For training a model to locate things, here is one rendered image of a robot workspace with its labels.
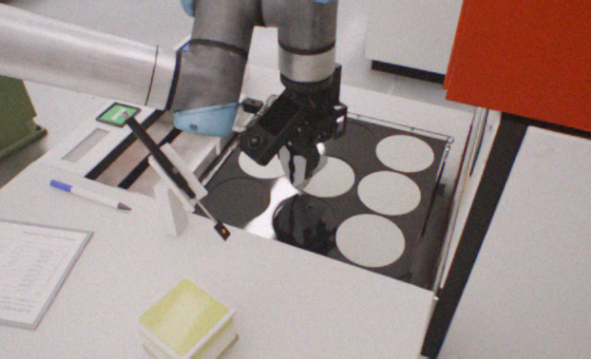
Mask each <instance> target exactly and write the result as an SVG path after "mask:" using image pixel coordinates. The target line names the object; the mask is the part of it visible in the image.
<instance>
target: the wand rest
mask: <svg viewBox="0 0 591 359"><path fill-rule="evenodd" d="M161 150H162V152H163V153H164V154H165V156H166V157H167V158H169V159H170V161H171V162H173V163H174V165H175V166H176V167H177V168H178V169H179V171H180V172H181V174H182V175H183V176H184V178H185V180H187V181H188V182H189V184H188V185H189V186H190V187H191V189H192V190H193V191H194V193H195V194H196V198H197V200H199V199H200V198H203V197H204V196H206V195H207V194H208V193H207V191H206V189H205V188H204V187H203V186H202V184H200V183H199V182H198V180H197V179H196V177H195V176H194V174H193V173H192V172H191V171H190V169H189V168H188V167H187V166H185V163H184V162H183V161H182V160H181V158H180V157H179V156H178V154H177V153H176V152H175V151H174V148H173V147H171V146H170V145H169V143H168V142H167V143H166V144H164V145H163V146H162V147H161ZM149 164H150V165H151V166H152V167H153V169H154V170H155V171H156V172H158V173H159V174H160V176H161V177H162V178H161V180H160V181H159V182H158V183H156V184H155V185H154V186H153V190H154V194H155V198H156V201H157V202H158V205H159V210H160V214H161V217H162V225H163V229H164V232H165V233H168V234H169V235H170V236H175V237H178V236H179V235H180V234H181V231H182V230H183V228H184V227H185V226H187V225H188V223H189V218H188V215H187V212H189V211H190V212H191V213H192V212H194V211H195V209H194V206H195V204H196V203H197V202H196V201H195V200H194V199H193V198H190V197H189V195H188V194H187V193H185V191H184V190H183V189H181V188H180V187H179V186H178V184H177V183H176V182H174V181H173V179H171V177H170V176H169V175H168V174H167V172H166V171H165V170H164V169H163V168H162V166H161V164H160V163H159V162H158V161H156V159H155V158H154V157H153V156H152V155H151V156H150V157H149ZM186 195H187V196H186Z"/></svg>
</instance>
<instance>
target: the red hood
mask: <svg viewBox="0 0 591 359"><path fill-rule="evenodd" d="M456 27H457V30H455V34H454V38H453V42H452V48H451V52H450V55H449V59H448V68H447V72H446V76H445V81H444V85H443V88H444V89H445V90H446V96H445V99H446V100H448V101H453V102H457V103H462V104H471V106H475V107H480V108H485V109H489V110H495V111H501V112H505V113H509V114H514V115H519V116H524V117H528V119H532V120H538V121H542V122H547V123H555V124H560V125H565V126H569V127H575V128H579V129H583V130H587V131H588V132H591V0H463V4H462V7H461V13H460V17H459V21H458V25H456Z"/></svg>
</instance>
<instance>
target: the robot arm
mask: <svg viewBox="0 0 591 359"><path fill-rule="evenodd" d="M181 6H182V8H183V10H184V12H185V13H186V14H187V15H188V16H190V18H194V20H193V26H192V30H191V36H190V41H189V46H188V51H187V52H183V51H178V50H175V49H172V48H168V47H163V46H161V45H157V44H153V43H148V42H146V41H142V40H138V39H133V38H130V37H126V36H122V35H119V34H115V33H111V32H107V31H104V30H100V29H95V28H90V27H86V26H82V25H77V24H74V23H70V22H67V20H65V21H62V19H59V18H55V17H51V16H47V15H44V14H40V13H36V12H33V11H29V10H25V9H18V8H15V7H11V6H7V5H3V4H0V75H4V76H9V77H13V78H18V79H23V80H27V81H33V82H36V83H41V84H45V85H49V86H54V87H59V88H62V89H67V90H72V91H77V92H81V93H85V94H90V95H95V96H99V97H104V98H108V99H113V100H117V101H122V102H127V103H132V104H140V105H144V107H149V108H153V109H159V110H163V111H168V112H173V113H174V117H175V120H174V125H175V127H176V128H178V129H179V130H183V131H188V132H193V133H197V134H202V135H207V136H213V138H221V139H223V138H226V136H229V135H230V134H231V133H232V131H233V128H234V124H235V119H236V116H237V112H238V107H239V105H240V102H239V97H240V91H242V87H243V81H244V76H245V71H246V66H247V61H248V56H249V50H250V45H251V41H252V35H253V30H255V27H260V28H276V29H277V58H278V70H279V80H280V83H281V85H283V86H285V87H286V88H285V89H284V90H283V91H281V93H280V94H279V95H278V97H277V98H276V100H275V101H274V102H273V103H272V104H271V106H270V107H268V108H267V109H266V111H265V113H264V114H263V115H262V116H261V117H260V119H259V120H258V121H257V122H256V123H255V124H254V126H253V127H252V128H251V129H250V130H249V132H248V133H247V134H246V135H245V136H244V139H243V140H241V141H240V142H239V143H238V147H239V149H240V150H241V152H243V153H244V154H245V155H246V156H248V157H249V158H250V159H251V160H253V161H254V162H256V163H257V165H259V166H262V167H265V166H267V165H268V163H270V161H271V160H272V159H273V158H274V157H275V155H277V158H278V159H279V161H280V165H281V168H283V170H284V172H285V175H286V177H287V180H288V181H289V183H290V184H291V185H292V186H293V187H294V188H295V189H296V190H297V192H299V190H301V189H303V188H304V187H306V186H307V184H308V183H310V181H311V179H312V178H313V176H314V175H315V174H316V173H318V172H319V171H320V170H321V169H323V168H324V167H325V166H326V165H327V162H328V157H327V156H320V154H319V150H318V147H317V145H318V144H320V143H324V142H326V141H328V140H330V139H331V138H332V136H333V132H334V141H336V140H338V139H340V137H341V136H343V135H345V132H346V120H347V109H348V106H347V105H345V104H343V103H341V102H340V88H341V75H342V65H341V64H339V63H336V62H335V46H336V41H335V38H336V23H338V9H337V8H339V0H181ZM339 105H340V106H342V107H340V108H338V109H336V111H334V106H339ZM343 116H344V120H343V129H341V130H339V131H338V132H337V129H338V128H339V122H338V119H340V118H341V117H343Z"/></svg>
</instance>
